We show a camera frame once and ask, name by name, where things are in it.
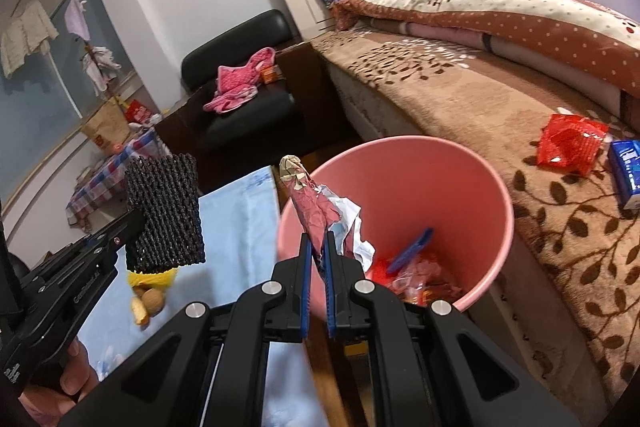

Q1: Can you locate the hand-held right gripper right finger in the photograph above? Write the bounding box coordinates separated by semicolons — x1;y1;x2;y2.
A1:
324;231;583;427

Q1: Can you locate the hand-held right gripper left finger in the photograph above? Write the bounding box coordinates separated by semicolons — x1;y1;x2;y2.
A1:
59;232;312;427

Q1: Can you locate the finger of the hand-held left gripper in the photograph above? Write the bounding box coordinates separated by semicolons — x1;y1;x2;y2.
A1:
107;208;146;258

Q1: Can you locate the black foam net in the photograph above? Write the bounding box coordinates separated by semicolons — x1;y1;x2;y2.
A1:
124;153;207;275

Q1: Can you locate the red paper wrapper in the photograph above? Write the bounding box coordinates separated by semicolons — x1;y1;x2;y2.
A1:
278;154;377;270

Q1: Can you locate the pink plastic bin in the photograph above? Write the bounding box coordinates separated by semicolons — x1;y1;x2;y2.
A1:
276;135;516;314

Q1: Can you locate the person's left hand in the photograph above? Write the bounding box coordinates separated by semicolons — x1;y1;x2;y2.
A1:
19;339;101;423

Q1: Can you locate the yellow plastic bag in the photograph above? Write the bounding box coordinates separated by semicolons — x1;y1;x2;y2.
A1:
125;267;181;290

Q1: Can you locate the plaid tablecloth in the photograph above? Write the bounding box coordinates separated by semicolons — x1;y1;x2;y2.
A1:
65;127;171;225

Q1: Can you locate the brown walnut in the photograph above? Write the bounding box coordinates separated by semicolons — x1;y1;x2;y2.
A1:
140;288;166;318

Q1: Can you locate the orange peel chunk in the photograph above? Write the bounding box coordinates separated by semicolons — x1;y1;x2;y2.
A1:
130;294;150;327

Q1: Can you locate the light blue tablecloth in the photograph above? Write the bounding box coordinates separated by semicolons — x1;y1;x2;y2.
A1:
75;164;321;427

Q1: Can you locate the brown paper bag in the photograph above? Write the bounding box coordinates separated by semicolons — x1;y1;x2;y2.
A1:
80;99;132;152

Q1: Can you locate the dark wooden side table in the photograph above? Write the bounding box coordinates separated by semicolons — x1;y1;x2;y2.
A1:
154;92;211;158

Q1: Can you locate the red shopping bag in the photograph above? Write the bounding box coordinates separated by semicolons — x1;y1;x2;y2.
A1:
124;99;156;124

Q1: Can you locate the white hanging garment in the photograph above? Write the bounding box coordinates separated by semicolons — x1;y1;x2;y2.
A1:
82;47;121;95

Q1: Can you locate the pink clothing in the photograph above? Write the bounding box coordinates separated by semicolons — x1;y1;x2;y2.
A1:
202;47;277;115

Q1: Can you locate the dark wooden nightstand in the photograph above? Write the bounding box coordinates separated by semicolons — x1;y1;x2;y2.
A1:
276;41;358;158

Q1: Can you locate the lilac hanging cloth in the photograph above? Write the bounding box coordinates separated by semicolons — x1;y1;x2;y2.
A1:
64;0;91;42

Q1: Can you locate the cream knitted garment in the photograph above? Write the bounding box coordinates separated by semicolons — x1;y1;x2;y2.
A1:
0;2;58;78

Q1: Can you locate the black leather armchair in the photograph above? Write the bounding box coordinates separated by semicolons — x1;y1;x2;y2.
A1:
181;9;297;152

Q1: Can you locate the bed with brown leaf cover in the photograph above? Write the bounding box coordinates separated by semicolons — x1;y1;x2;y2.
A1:
310;0;640;413

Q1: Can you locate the red foil packet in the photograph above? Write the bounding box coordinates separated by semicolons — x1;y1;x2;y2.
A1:
536;113;611;178

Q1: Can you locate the blue tissue pack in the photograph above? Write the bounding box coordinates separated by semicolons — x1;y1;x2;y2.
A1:
607;139;640;211

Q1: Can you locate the red polka dot quilt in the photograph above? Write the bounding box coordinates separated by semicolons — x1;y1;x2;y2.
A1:
332;0;640;100

